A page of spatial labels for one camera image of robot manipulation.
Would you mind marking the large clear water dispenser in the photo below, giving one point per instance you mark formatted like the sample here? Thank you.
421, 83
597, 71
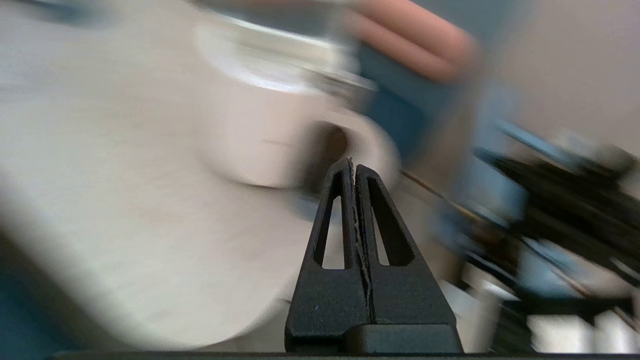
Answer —
250, 125

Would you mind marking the blue upholstered bench sofa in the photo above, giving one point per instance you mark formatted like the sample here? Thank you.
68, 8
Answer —
20, 320
395, 110

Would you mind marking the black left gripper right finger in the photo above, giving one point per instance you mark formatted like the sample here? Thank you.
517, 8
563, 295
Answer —
405, 300

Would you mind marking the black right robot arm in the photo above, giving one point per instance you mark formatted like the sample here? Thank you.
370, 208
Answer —
575, 215

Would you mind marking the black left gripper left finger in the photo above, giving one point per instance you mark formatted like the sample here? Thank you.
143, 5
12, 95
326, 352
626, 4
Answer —
325, 305

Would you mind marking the pink bolster cushion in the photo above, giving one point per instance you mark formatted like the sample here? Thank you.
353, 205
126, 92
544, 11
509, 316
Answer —
415, 45

